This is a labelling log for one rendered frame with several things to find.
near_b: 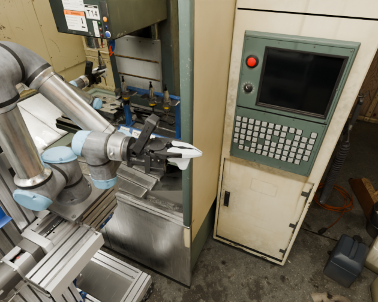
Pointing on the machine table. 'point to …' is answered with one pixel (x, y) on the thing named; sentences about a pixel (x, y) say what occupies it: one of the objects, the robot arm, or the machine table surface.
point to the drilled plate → (110, 106)
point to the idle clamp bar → (147, 112)
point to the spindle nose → (95, 42)
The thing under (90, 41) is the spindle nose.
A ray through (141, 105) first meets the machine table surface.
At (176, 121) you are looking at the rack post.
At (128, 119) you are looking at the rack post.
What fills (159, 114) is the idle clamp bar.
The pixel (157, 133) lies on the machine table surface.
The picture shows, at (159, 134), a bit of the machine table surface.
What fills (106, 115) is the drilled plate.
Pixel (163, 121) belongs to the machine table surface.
